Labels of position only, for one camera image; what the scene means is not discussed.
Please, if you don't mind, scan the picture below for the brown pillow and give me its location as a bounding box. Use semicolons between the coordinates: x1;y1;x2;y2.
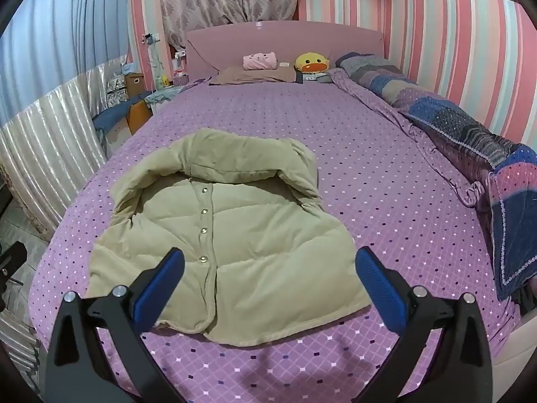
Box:
208;66;296;86

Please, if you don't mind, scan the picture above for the dark printed cushion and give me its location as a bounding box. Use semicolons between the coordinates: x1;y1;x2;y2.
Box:
296;71;336;85

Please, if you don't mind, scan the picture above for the floral printed bag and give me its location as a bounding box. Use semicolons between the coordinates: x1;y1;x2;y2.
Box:
107;76;127;107

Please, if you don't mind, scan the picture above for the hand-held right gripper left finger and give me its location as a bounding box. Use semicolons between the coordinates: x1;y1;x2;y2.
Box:
44;248;186;403

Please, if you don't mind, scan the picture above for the patterned pink curtain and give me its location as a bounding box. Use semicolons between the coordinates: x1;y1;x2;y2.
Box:
158;0;303;49

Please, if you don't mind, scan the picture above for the yellow duck plush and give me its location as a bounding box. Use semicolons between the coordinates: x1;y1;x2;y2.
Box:
294;52;330;74

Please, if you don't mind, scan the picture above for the patchwork quilt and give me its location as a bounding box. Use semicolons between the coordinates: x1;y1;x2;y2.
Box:
333;52;537;301

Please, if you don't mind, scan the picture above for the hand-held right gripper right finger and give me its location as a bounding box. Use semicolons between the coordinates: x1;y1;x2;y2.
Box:
354;247;493;403

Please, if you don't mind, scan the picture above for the orange box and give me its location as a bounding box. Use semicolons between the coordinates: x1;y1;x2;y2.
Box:
126;101;152;135

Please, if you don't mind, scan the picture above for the silver pleated curtain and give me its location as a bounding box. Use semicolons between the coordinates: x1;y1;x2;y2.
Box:
0;315;43;372
0;56;131;240

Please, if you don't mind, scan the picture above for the pink headboard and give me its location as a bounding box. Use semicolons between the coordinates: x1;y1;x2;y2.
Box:
186;21;386;82

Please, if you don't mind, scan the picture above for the blue cloth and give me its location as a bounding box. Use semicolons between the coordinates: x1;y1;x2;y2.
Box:
92;91;152;133

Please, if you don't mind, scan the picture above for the beige padded vest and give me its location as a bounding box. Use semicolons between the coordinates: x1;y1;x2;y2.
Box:
85;128;372;347

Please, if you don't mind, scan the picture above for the pink rolled cushion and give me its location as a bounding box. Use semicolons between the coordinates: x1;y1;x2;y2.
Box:
243;51;278;71

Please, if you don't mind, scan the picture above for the brown cardboard box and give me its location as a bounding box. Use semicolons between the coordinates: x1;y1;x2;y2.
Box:
125;73;145;97

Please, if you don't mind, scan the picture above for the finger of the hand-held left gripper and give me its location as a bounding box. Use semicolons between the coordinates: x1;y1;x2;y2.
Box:
0;244;28;300

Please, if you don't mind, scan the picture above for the pale blue curtain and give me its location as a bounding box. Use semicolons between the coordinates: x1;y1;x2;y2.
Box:
0;0;131;112

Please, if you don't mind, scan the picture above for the purple checked bed sheet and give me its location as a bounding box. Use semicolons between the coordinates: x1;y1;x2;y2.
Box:
29;80;521;403

